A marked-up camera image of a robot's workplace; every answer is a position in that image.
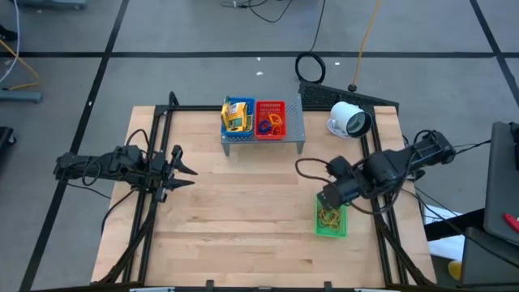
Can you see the black table edge clamp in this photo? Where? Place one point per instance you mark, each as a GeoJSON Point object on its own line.
{"type": "Point", "coordinates": [210, 284]}
{"type": "Point", "coordinates": [328, 286]}

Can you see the white paper sheet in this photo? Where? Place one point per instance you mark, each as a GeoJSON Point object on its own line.
{"type": "Point", "coordinates": [436, 215]}

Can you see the black perforated metal panel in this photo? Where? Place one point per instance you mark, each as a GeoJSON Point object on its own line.
{"type": "Point", "coordinates": [324, 95]}

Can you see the grey storage box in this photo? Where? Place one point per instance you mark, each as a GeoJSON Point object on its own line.
{"type": "Point", "coordinates": [490, 261]}

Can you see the red plastic basket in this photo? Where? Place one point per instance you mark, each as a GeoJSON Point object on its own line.
{"type": "Point", "coordinates": [269, 106]}

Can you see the red hand tool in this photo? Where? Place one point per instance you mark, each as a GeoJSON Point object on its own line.
{"type": "Point", "coordinates": [513, 222]}

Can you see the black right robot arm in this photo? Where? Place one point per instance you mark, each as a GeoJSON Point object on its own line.
{"type": "Point", "coordinates": [389, 168]}

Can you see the grey perforated metal shelf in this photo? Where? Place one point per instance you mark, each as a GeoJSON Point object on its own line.
{"type": "Point", "coordinates": [294, 121]}

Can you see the black caster wheel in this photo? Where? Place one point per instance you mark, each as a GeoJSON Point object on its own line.
{"type": "Point", "coordinates": [6, 136]}

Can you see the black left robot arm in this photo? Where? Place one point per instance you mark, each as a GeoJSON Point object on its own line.
{"type": "Point", "coordinates": [109, 164]}

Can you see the green plastic basket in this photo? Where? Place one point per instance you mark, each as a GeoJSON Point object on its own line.
{"type": "Point", "coordinates": [321, 232]}

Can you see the blue plastic basket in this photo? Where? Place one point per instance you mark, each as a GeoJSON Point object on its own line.
{"type": "Point", "coordinates": [250, 105]}

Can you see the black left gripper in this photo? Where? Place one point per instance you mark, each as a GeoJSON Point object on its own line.
{"type": "Point", "coordinates": [158, 174]}

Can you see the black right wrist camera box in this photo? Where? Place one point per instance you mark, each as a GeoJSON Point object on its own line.
{"type": "Point", "coordinates": [338, 166]}

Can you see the grey metal stand foot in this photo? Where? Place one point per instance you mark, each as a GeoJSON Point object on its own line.
{"type": "Point", "coordinates": [52, 3]}
{"type": "Point", "coordinates": [20, 96]}

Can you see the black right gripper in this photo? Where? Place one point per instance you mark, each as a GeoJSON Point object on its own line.
{"type": "Point", "coordinates": [340, 190]}

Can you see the black aluminium table frame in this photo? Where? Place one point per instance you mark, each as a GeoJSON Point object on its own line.
{"type": "Point", "coordinates": [190, 108]}

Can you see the grey equipment case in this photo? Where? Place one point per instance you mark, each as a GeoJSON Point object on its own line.
{"type": "Point", "coordinates": [503, 182]}

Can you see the yellow round object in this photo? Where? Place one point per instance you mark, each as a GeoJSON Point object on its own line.
{"type": "Point", "coordinates": [455, 271]}

